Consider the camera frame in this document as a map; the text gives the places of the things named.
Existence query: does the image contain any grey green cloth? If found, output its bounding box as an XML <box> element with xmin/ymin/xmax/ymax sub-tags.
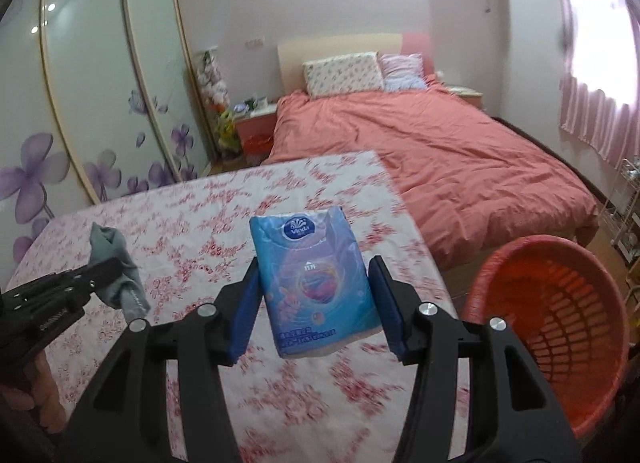
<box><xmin>89</xmin><ymin>223</ymin><xmax>151</xmax><ymax>319</ymax></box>

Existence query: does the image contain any red plastic basket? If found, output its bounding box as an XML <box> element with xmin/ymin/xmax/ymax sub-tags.
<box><xmin>460</xmin><ymin>235</ymin><xmax>629</xmax><ymax>440</ymax></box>

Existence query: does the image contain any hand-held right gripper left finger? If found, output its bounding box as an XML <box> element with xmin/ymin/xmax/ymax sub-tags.
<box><xmin>62</xmin><ymin>260</ymin><xmax>263</xmax><ymax>463</ymax></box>

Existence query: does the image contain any cream nightstand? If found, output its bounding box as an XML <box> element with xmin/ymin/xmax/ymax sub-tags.
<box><xmin>447</xmin><ymin>84</ymin><xmax>485</xmax><ymax>112</ymax></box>

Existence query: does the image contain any floral pillow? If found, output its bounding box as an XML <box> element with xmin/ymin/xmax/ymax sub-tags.
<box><xmin>301</xmin><ymin>52</ymin><xmax>386</xmax><ymax>98</ymax></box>

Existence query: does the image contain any white wire cart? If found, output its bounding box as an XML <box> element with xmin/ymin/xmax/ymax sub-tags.
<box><xmin>597</xmin><ymin>158</ymin><xmax>640</xmax><ymax>265</ymax></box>

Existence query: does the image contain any pink curtain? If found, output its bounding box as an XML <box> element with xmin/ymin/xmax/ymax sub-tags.
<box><xmin>542</xmin><ymin>0</ymin><xmax>640</xmax><ymax>172</ymax></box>

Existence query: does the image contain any cream and pink headboard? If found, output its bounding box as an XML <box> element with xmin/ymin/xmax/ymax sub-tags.
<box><xmin>276</xmin><ymin>32</ymin><xmax>435</xmax><ymax>94</ymax></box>

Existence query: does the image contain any yellow green plush toy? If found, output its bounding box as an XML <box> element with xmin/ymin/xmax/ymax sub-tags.
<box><xmin>217</xmin><ymin>110</ymin><xmax>239</xmax><ymax>150</ymax></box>

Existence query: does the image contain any person's left hand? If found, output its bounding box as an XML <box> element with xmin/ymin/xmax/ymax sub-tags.
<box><xmin>0</xmin><ymin>350</ymin><xmax>69</xmax><ymax>446</ymax></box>

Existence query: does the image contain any pink front nightstand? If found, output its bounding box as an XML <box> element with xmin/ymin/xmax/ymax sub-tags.
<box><xmin>232</xmin><ymin>103</ymin><xmax>279</xmax><ymax>166</ymax></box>

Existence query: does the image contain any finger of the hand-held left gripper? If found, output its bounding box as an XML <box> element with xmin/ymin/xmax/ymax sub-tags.
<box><xmin>54</xmin><ymin>257</ymin><xmax>126</xmax><ymax>297</ymax></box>

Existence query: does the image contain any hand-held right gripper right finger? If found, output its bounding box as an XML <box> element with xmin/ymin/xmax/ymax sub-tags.
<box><xmin>367</xmin><ymin>255</ymin><xmax>584</xmax><ymax>463</ymax></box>

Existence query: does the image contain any red floral tablecloth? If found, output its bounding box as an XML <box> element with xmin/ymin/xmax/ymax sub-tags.
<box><xmin>5</xmin><ymin>150</ymin><xmax>469</xmax><ymax>463</ymax></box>

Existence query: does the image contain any floral sliding door wardrobe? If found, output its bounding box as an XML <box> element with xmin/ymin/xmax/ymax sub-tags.
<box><xmin>0</xmin><ymin>0</ymin><xmax>214</xmax><ymax>264</ymax></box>

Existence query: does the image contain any blue tissue pack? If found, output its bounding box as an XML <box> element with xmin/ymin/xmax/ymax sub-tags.
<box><xmin>249</xmin><ymin>207</ymin><xmax>386</xmax><ymax>359</ymax></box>

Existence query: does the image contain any bed with coral duvet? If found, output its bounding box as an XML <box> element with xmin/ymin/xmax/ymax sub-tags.
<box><xmin>260</xmin><ymin>83</ymin><xmax>601</xmax><ymax>272</ymax></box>

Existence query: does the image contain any pink striped pillow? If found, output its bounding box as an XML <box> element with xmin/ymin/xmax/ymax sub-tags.
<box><xmin>377</xmin><ymin>53</ymin><xmax>429</xmax><ymax>92</ymax></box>

